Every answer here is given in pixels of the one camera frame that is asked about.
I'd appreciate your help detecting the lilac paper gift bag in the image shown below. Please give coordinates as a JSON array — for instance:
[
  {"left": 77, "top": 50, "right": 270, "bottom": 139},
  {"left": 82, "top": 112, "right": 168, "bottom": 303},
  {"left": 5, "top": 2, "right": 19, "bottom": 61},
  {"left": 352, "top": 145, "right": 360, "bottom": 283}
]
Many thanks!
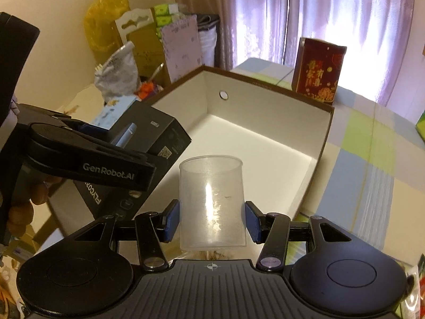
[{"left": 161, "top": 15, "right": 203, "bottom": 83}]

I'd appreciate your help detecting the red gold gift box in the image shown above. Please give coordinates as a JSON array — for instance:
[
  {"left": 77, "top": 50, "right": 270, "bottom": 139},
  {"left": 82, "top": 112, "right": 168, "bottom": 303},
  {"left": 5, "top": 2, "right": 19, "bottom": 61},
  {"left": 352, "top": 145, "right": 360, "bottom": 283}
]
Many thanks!
[{"left": 291, "top": 37, "right": 347, "bottom": 104}]

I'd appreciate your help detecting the purple curtain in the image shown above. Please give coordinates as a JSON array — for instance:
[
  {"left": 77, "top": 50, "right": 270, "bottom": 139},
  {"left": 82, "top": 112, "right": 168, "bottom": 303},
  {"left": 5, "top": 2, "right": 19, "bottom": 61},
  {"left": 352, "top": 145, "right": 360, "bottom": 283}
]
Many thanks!
[{"left": 177, "top": 0, "right": 414, "bottom": 104}]

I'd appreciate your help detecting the black shaver product box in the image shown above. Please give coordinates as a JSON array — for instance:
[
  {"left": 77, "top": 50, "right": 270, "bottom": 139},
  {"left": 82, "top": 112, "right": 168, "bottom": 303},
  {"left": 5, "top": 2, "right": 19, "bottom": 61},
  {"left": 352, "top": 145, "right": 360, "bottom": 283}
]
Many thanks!
[{"left": 74, "top": 101, "right": 191, "bottom": 220}]

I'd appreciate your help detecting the checked tablecloth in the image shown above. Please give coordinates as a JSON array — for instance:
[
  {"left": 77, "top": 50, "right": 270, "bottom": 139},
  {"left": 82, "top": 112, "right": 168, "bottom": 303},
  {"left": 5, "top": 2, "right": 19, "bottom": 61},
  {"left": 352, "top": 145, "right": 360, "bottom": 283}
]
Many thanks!
[{"left": 232, "top": 56, "right": 425, "bottom": 319}]

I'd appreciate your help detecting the brown cardboard storage box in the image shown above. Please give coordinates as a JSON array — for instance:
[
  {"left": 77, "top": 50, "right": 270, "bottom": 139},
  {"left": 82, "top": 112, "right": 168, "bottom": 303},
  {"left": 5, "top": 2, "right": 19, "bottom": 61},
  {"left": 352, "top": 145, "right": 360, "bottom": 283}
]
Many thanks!
[{"left": 149, "top": 66, "right": 334, "bottom": 217}]

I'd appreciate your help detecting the brown white cutout carton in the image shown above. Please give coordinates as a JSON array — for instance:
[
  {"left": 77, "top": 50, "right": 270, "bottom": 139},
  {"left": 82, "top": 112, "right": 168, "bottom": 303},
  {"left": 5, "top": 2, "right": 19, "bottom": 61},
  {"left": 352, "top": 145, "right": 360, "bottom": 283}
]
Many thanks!
[{"left": 112, "top": 8, "right": 169, "bottom": 87}]

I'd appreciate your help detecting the translucent plastic cup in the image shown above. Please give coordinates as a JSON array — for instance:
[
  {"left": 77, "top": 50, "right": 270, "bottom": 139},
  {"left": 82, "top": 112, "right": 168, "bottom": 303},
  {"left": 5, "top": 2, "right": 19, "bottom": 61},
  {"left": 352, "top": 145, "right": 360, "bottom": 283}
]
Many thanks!
[{"left": 179, "top": 155, "right": 246, "bottom": 251}]

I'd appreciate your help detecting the white crumpled plastic bag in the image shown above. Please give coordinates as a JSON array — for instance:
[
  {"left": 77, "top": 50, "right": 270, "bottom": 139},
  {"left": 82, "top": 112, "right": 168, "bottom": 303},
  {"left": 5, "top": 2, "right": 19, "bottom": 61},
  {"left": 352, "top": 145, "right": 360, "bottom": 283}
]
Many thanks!
[{"left": 94, "top": 41, "right": 141, "bottom": 103}]

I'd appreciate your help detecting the yellow plastic bag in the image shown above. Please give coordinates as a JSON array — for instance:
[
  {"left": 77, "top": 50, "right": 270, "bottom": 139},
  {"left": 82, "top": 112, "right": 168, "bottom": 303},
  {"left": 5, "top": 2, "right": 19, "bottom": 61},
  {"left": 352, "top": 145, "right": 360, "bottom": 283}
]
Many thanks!
[{"left": 83, "top": 0, "right": 130, "bottom": 64}]

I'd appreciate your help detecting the person's left hand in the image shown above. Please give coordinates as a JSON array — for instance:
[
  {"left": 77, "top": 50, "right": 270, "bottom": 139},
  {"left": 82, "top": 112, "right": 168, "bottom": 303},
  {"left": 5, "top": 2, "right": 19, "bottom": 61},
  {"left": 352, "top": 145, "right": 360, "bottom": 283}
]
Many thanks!
[{"left": 6, "top": 177, "right": 62, "bottom": 238}]

